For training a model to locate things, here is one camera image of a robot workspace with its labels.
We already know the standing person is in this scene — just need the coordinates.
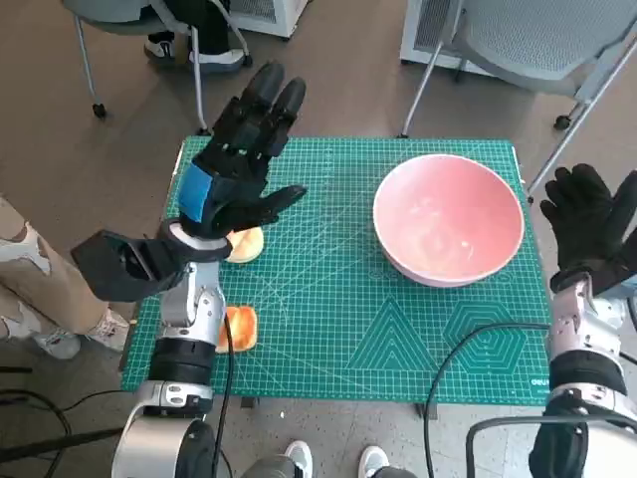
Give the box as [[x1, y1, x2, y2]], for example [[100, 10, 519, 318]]
[[0, 196, 131, 360]]

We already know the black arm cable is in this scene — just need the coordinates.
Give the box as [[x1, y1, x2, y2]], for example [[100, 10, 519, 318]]
[[423, 322, 637, 478], [212, 316, 235, 478]]

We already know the orange rectangular toy bread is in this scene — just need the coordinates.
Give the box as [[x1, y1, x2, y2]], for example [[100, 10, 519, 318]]
[[216, 306, 260, 355]]

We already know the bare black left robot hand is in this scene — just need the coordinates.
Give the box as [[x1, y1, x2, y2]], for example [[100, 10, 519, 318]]
[[177, 60, 309, 238]]

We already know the green cutting mat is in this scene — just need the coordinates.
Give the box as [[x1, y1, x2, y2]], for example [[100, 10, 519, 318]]
[[120, 137, 554, 407]]

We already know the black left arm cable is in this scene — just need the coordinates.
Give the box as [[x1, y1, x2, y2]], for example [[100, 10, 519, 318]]
[[212, 316, 235, 478]]

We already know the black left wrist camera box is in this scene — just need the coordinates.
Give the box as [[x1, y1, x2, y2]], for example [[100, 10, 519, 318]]
[[70, 229, 185, 304]]

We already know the pink bowl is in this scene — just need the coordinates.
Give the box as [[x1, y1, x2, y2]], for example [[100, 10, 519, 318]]
[[372, 153, 526, 289]]

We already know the white cabinet with vent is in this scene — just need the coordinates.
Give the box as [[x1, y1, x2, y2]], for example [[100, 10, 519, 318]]
[[400, 0, 479, 66]]

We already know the seated person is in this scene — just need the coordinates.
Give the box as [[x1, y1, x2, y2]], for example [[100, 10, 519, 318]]
[[143, 0, 245, 71]]

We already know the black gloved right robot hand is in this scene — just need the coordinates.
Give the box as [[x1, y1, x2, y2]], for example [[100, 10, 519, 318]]
[[539, 163, 637, 295]]

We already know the white shoe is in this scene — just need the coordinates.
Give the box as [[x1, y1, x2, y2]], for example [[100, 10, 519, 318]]
[[284, 440, 315, 478], [358, 445, 390, 478]]

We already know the grey chair with smooth seat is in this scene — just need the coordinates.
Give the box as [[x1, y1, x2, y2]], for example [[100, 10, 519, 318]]
[[62, 0, 255, 136]]

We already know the grey mesh chair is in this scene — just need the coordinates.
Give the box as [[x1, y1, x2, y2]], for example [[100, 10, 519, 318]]
[[397, 0, 637, 193]]

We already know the small white cabinet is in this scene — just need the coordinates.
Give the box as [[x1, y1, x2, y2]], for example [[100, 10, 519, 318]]
[[228, 0, 313, 41]]

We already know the black floor bar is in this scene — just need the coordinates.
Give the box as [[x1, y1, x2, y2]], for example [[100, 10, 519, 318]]
[[0, 427, 125, 462]]

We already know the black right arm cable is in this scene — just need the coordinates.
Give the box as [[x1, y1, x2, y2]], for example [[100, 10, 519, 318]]
[[423, 322, 637, 478]]

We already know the pale round toy bread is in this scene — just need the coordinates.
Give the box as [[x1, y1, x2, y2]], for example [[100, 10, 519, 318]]
[[226, 227, 265, 264]]

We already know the black floor cable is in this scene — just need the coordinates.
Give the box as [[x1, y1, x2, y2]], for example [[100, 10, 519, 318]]
[[0, 390, 128, 449]]

